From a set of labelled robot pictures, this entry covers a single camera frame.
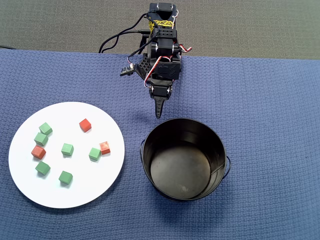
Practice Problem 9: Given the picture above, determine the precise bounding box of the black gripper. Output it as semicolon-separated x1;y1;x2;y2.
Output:
147;59;183;120

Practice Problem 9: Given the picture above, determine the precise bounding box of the red cube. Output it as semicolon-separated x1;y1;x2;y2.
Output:
99;141;111;156
30;145;47;160
78;118;93;133

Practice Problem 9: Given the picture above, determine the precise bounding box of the green cube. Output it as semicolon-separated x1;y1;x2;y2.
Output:
88;147;102;162
60;142;75;157
58;170;74;186
34;160;51;176
33;132;49;147
38;121;54;136

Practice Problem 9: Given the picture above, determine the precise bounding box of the white round plate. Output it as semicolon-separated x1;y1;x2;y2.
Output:
8;101;126;210

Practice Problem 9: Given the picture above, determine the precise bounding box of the black metal bucket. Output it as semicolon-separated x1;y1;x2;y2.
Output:
139;117;232;203

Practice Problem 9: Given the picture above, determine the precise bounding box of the blue woven table cloth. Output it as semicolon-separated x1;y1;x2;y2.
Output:
0;48;320;240

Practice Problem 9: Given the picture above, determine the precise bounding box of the small camera circuit board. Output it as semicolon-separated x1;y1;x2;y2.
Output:
119;63;137;77

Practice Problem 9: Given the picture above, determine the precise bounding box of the thin black camera cable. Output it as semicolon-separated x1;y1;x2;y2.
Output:
127;45;151;58

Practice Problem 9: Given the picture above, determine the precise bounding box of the black base cable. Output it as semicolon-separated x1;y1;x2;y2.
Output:
98;29;152;54
98;12;151;54

